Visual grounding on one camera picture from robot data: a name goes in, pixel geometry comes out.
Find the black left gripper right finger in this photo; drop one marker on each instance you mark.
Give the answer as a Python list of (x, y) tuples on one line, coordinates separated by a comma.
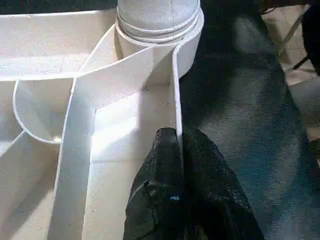
[(215, 200)]

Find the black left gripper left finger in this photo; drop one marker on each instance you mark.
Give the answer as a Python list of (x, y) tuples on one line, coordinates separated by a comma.
[(157, 190)]

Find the white plastic table leg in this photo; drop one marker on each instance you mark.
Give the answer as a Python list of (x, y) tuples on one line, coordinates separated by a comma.
[(157, 12)]

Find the white plastic table top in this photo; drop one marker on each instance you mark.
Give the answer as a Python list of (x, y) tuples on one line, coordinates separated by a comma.
[(37, 50)]

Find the black work mat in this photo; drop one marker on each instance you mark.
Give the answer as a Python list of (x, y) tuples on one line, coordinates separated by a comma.
[(250, 125)]

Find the black stand base bar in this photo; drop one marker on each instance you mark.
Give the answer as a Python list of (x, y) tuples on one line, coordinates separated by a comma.
[(295, 37)]

